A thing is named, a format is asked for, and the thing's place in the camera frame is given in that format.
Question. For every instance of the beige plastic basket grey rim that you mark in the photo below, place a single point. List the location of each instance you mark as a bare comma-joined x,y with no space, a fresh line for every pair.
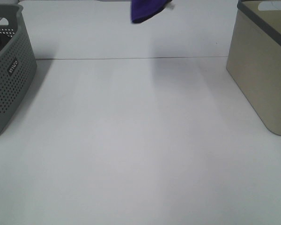
254,59

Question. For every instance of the grey perforated plastic basket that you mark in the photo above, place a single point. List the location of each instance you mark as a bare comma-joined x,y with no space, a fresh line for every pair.
17,62

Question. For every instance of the purple towel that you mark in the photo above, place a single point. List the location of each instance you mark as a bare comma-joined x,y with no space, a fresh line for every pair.
142,10

